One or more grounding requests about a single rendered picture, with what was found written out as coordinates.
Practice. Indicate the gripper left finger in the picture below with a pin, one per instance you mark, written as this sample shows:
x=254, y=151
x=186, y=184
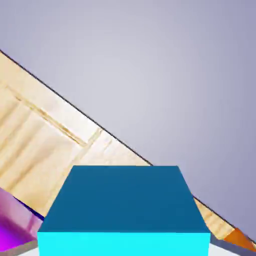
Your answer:
x=24, y=251

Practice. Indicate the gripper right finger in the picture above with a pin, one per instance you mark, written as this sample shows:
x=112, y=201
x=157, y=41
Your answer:
x=226, y=251

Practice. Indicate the small cyan cube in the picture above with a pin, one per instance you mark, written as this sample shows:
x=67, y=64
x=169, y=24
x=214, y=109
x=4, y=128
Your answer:
x=124, y=210

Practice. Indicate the large orange box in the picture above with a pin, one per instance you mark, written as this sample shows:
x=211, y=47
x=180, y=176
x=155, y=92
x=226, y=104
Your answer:
x=239, y=239

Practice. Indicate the large purple box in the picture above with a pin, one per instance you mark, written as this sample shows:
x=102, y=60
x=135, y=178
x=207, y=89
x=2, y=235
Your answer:
x=14, y=224

